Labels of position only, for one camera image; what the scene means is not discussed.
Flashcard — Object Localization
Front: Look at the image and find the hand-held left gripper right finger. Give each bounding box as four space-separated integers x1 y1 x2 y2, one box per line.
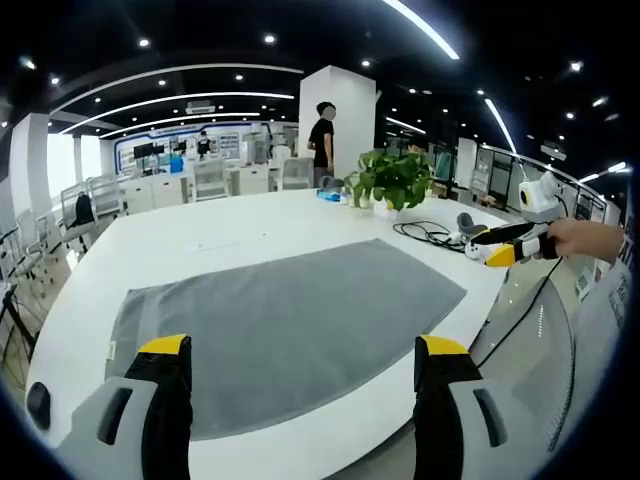
413 333 532 480

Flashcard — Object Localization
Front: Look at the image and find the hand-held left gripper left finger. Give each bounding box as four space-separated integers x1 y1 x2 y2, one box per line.
54 333 194 480

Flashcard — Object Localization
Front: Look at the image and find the grey towel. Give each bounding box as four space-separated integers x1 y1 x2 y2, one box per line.
107 237 469 442

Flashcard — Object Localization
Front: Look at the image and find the person's right hand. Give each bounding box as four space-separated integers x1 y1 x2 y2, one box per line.
547 218 594 260

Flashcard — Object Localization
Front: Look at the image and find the black oval device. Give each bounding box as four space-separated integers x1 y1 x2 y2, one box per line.
25 381 53 432

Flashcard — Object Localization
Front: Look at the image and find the grey mesh chair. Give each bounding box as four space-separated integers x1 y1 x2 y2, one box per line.
477 277 577 454

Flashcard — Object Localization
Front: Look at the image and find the person's white shirt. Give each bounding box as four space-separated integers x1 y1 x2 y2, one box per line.
572 249 635 406

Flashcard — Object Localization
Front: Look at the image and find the green potted plant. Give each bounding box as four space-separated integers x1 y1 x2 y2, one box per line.
343 148 437 221

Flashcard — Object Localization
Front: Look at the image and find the blue box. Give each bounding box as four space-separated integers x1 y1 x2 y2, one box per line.
316 187 352 205

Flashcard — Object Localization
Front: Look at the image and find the long ceiling light strip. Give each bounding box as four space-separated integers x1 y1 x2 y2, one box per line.
382 0 461 61

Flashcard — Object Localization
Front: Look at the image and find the white table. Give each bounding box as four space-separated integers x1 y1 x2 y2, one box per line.
24 187 526 480

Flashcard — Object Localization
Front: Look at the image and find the grey office chair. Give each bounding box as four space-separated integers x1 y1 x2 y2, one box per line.
281 156 316 192

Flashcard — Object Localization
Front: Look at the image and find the black backpack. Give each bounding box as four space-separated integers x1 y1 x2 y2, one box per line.
73 193 97 227

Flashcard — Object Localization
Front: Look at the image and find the white office chair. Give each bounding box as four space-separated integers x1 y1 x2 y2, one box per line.
85 174 125 219
192 158 230 202

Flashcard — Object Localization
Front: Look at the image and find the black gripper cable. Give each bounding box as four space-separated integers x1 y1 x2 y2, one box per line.
472 253 565 369

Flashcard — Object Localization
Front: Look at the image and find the coiled black cable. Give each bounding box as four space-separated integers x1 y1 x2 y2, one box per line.
392 219 469 252

